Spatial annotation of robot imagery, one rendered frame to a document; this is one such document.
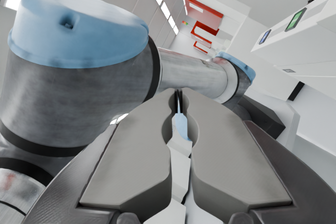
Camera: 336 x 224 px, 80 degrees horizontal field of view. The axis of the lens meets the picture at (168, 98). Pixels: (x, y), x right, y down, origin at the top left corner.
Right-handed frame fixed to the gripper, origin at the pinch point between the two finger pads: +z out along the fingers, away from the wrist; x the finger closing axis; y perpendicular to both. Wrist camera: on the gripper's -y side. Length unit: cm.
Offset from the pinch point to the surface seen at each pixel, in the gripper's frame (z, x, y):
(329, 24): 31.0, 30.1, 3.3
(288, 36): 46, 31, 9
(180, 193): 264, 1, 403
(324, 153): 36, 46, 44
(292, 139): 32, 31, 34
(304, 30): 38.2, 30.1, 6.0
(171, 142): 485, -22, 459
